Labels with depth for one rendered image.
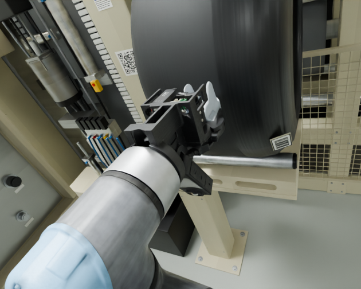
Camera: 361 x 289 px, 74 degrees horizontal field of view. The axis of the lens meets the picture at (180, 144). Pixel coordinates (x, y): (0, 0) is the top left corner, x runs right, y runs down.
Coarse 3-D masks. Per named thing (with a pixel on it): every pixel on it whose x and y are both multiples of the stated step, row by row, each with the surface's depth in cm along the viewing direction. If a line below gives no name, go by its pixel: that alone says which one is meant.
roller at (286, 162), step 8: (200, 160) 75; (208, 160) 74; (216, 160) 73; (224, 160) 71; (232, 160) 70; (240, 160) 69; (248, 160) 68; (256, 160) 67; (264, 160) 66; (272, 160) 65; (280, 160) 64; (288, 160) 63; (296, 160) 62; (280, 168) 65; (288, 168) 64; (296, 168) 64
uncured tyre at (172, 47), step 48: (144, 0) 42; (192, 0) 38; (240, 0) 35; (288, 0) 37; (144, 48) 44; (192, 48) 40; (240, 48) 37; (288, 48) 39; (240, 96) 40; (288, 96) 43; (240, 144) 50
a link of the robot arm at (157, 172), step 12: (120, 156) 24; (132, 156) 23; (144, 156) 23; (156, 156) 23; (108, 168) 23; (120, 168) 22; (132, 168) 22; (144, 168) 22; (156, 168) 23; (168, 168) 23; (144, 180) 21; (156, 180) 22; (168, 180) 23; (156, 192) 21; (168, 192) 23; (168, 204) 23
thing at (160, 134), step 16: (160, 96) 32; (176, 96) 33; (192, 96) 28; (144, 112) 31; (160, 112) 28; (176, 112) 28; (192, 112) 28; (128, 128) 25; (144, 128) 24; (160, 128) 25; (176, 128) 28; (192, 128) 29; (208, 128) 32; (144, 144) 27; (160, 144) 25; (176, 144) 29; (192, 144) 30; (208, 144) 31; (176, 160) 25
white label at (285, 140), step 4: (280, 136) 46; (284, 136) 47; (288, 136) 47; (272, 140) 47; (276, 140) 48; (280, 140) 48; (284, 140) 48; (288, 140) 48; (272, 144) 49; (276, 144) 49; (280, 144) 50; (284, 144) 50; (288, 144) 50; (276, 148) 51; (280, 148) 51
